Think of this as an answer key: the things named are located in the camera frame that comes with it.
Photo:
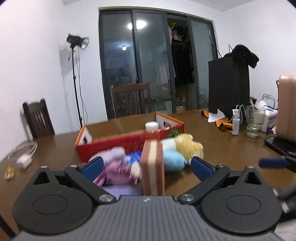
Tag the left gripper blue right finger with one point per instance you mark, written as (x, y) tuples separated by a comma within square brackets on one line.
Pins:
[(211, 177)]

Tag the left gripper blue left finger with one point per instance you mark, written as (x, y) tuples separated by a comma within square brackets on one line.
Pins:
[(83, 176)]

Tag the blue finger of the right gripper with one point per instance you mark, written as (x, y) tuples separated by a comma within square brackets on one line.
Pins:
[(273, 163)]

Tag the purple satin scrunchie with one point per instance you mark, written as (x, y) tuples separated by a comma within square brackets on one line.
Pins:
[(119, 173)]

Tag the yellow plush toy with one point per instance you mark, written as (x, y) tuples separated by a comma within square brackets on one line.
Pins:
[(188, 147)]

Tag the light blue plush toy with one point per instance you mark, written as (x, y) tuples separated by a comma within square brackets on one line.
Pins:
[(173, 161)]

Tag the light purple fluffy cloth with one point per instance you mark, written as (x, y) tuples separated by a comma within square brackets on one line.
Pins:
[(110, 155)]

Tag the white plush toy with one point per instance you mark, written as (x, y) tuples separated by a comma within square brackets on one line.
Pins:
[(168, 144)]

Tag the blue tissue pack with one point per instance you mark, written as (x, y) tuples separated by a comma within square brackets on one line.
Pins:
[(132, 157)]

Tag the lavender towel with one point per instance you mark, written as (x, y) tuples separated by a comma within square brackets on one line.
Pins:
[(119, 190)]

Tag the pink cylindrical container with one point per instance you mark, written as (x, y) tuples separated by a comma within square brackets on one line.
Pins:
[(285, 125)]

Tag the clear glass cup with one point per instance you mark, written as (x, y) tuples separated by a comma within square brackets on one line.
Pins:
[(254, 119)]

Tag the white spray bottle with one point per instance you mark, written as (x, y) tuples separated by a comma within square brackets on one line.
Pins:
[(235, 122)]

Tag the red orange cardboard box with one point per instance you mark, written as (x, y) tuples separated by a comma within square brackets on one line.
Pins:
[(128, 132)]

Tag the dark wooden chair left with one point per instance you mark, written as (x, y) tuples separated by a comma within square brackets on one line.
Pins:
[(37, 117)]

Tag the dark wooden chair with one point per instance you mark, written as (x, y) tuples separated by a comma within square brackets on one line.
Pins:
[(37, 117), (131, 99)]

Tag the yellow crumbs pile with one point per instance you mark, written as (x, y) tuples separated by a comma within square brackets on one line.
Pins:
[(9, 173)]

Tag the dark wooden chair centre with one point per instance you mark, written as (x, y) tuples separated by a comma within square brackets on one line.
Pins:
[(131, 99)]

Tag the black fabric on bag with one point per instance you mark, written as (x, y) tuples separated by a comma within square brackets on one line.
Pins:
[(241, 54)]

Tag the dark glass sliding door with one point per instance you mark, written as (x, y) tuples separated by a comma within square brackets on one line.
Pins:
[(168, 51)]

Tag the studio light on stand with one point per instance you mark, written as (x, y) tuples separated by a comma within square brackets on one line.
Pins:
[(77, 43)]

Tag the white charger with cable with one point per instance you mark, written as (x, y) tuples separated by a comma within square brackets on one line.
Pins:
[(22, 154)]

